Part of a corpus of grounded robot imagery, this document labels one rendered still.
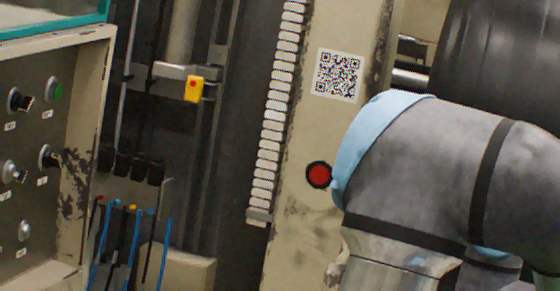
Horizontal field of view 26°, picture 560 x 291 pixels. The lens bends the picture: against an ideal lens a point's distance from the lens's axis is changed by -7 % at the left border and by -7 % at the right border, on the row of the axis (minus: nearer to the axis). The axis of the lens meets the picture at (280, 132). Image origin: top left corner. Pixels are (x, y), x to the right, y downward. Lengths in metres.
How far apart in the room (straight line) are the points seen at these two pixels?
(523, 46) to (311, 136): 0.42
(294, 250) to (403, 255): 1.00
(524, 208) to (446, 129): 0.10
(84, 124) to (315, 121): 0.40
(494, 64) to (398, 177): 0.73
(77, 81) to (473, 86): 0.57
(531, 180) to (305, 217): 1.03
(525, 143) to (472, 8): 0.79
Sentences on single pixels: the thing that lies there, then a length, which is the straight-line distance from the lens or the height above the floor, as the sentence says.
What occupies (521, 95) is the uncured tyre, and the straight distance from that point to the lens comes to 1.76.
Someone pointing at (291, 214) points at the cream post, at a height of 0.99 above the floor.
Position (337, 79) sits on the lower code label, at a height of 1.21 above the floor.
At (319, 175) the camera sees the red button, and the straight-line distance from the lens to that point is 2.02.
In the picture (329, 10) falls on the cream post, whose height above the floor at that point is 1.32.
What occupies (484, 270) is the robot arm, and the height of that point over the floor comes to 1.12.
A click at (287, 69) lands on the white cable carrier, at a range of 2.03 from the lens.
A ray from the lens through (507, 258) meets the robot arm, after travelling 1.43.
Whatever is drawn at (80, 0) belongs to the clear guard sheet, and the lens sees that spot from 1.73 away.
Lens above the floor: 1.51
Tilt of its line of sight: 11 degrees down
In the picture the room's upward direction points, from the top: 10 degrees clockwise
